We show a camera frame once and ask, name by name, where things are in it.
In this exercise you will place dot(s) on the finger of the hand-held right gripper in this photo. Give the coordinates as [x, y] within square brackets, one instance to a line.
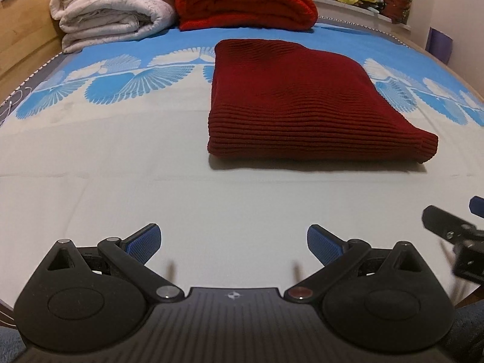
[477, 207]
[440, 221]

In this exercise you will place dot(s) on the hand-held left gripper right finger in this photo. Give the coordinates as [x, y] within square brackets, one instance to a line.
[324, 244]

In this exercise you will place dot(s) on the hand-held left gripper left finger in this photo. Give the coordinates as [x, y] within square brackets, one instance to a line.
[143, 244]

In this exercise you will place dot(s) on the dark red knit sweater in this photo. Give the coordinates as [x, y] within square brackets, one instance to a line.
[295, 102]

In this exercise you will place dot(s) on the person's jeans leg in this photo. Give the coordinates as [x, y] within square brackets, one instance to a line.
[467, 332]

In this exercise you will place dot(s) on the dark red cushion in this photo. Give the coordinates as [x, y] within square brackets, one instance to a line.
[397, 2]

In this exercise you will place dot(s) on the white window sill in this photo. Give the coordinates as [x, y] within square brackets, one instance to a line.
[340, 11]

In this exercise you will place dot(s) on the white folded quilt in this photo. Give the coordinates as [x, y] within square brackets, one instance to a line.
[109, 11]

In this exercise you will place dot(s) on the wooden headboard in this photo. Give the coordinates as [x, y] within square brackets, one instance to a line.
[26, 37]

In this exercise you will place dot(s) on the red knitted folded blanket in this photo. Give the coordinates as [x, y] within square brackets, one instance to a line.
[245, 2]

